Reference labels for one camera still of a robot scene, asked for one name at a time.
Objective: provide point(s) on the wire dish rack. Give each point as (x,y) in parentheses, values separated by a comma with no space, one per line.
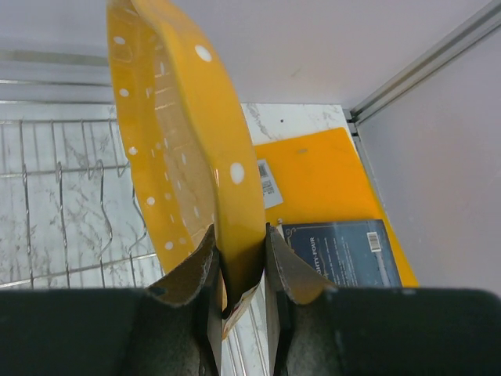
(69,213)

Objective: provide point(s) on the dark blue book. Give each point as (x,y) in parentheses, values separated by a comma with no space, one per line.
(349,254)

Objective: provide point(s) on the yellow polka dot plate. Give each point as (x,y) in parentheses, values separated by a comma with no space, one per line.
(193,164)

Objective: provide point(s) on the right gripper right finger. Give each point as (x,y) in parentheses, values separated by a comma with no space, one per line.
(316,328)

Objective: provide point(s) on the orange folder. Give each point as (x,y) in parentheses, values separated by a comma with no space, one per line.
(321,179)

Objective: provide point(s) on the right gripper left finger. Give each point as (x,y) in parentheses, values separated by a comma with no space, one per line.
(172,327)

